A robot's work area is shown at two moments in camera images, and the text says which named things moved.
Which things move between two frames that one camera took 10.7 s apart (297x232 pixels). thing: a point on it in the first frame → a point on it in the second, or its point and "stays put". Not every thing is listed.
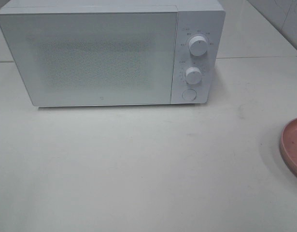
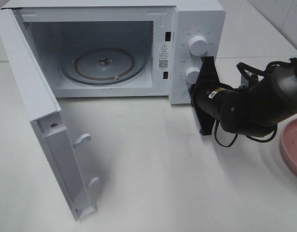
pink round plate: x=291 y=146 stays put
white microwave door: x=93 y=58 → x=44 y=112
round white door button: x=189 y=94 stays put
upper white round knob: x=198 y=46 stays put
